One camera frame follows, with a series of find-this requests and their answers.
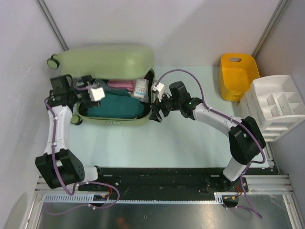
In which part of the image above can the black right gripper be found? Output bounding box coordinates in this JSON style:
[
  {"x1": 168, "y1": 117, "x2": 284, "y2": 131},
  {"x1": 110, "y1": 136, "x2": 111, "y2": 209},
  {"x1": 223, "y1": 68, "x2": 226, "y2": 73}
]
[{"x1": 149, "y1": 90, "x2": 181, "y2": 123}]

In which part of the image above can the green hard-shell suitcase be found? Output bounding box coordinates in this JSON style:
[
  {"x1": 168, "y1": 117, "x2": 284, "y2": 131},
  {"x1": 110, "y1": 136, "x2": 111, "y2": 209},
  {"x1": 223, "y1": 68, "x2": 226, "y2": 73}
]
[{"x1": 47, "y1": 44, "x2": 155, "y2": 126}]

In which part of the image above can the teal garment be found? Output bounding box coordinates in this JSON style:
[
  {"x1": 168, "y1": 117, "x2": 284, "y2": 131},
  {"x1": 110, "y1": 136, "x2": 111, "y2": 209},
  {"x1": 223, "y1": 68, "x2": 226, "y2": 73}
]
[{"x1": 87, "y1": 93, "x2": 145, "y2": 119}]

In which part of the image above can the yellow plastic basket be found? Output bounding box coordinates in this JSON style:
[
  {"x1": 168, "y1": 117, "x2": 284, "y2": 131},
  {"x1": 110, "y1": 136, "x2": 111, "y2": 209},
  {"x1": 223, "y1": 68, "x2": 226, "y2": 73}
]
[{"x1": 219, "y1": 53, "x2": 260, "y2": 102}]

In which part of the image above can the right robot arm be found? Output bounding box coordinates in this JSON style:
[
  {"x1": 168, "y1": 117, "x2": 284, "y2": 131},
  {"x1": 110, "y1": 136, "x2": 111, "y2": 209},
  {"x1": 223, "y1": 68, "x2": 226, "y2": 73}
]
[{"x1": 149, "y1": 81, "x2": 266, "y2": 191}]

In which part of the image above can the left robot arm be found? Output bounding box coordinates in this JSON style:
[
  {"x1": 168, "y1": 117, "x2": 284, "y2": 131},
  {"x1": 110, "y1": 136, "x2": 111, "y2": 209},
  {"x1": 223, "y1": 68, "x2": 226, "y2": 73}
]
[{"x1": 35, "y1": 74, "x2": 105, "y2": 191}]

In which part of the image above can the grey folded garment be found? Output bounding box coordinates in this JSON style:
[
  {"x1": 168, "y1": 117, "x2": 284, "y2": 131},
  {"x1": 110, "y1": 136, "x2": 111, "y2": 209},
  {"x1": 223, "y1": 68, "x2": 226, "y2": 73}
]
[{"x1": 95, "y1": 79, "x2": 111, "y2": 93}]

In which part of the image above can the pink folded garment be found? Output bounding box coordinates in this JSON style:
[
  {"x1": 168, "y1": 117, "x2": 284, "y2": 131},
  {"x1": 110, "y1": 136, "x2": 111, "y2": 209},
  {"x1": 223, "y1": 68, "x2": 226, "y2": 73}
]
[{"x1": 107, "y1": 80, "x2": 136, "y2": 92}]

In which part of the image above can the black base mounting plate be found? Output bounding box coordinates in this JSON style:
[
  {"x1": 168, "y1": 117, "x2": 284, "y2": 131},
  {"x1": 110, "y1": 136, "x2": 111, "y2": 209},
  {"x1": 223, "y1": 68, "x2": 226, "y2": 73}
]
[{"x1": 78, "y1": 167, "x2": 279, "y2": 202}]

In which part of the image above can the white plastic drawer organizer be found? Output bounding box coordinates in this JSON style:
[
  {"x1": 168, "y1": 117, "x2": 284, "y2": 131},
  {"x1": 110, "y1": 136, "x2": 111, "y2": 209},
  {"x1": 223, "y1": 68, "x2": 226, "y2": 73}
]
[{"x1": 237, "y1": 75, "x2": 305, "y2": 142}]

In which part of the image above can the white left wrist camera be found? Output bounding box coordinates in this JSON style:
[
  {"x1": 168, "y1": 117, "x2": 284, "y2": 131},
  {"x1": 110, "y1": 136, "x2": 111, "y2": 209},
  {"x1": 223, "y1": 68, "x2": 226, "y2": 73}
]
[{"x1": 88, "y1": 84, "x2": 105, "y2": 102}]

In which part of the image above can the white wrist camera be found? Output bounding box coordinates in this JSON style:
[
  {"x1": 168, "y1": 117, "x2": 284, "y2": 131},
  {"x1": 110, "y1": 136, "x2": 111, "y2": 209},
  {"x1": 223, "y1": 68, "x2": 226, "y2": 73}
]
[
  {"x1": 88, "y1": 84, "x2": 105, "y2": 102},
  {"x1": 151, "y1": 82, "x2": 165, "y2": 96}
]

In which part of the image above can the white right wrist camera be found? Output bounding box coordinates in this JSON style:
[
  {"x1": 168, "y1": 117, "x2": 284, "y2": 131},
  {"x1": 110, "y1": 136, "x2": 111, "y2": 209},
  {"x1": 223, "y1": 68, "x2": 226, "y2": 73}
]
[{"x1": 151, "y1": 82, "x2": 165, "y2": 96}]

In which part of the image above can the white slotted cable duct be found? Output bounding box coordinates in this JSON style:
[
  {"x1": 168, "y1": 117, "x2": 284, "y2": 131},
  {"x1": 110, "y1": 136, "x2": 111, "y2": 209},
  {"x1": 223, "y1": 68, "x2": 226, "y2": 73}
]
[{"x1": 44, "y1": 193, "x2": 224, "y2": 205}]

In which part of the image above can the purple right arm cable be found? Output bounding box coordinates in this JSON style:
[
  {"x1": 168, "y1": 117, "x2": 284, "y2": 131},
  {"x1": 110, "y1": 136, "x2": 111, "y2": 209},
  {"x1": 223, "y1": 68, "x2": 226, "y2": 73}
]
[{"x1": 156, "y1": 68, "x2": 266, "y2": 219}]

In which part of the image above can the aluminium frame rail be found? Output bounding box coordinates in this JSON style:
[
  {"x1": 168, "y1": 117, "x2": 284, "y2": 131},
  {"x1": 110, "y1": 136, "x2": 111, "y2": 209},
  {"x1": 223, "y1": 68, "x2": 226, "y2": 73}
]
[{"x1": 34, "y1": 175, "x2": 294, "y2": 195}]

